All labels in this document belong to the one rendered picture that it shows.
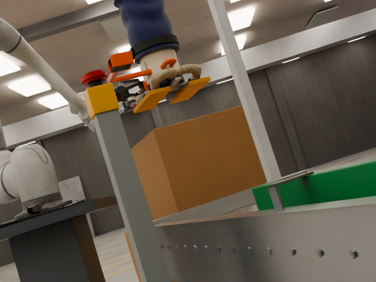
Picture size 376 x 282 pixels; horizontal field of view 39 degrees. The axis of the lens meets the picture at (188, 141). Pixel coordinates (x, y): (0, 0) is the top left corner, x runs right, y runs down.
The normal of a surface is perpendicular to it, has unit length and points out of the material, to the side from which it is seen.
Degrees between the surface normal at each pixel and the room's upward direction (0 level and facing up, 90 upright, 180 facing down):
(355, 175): 90
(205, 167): 90
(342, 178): 90
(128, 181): 90
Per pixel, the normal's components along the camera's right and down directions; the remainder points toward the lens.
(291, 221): -0.90, 0.25
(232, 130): 0.29, -0.18
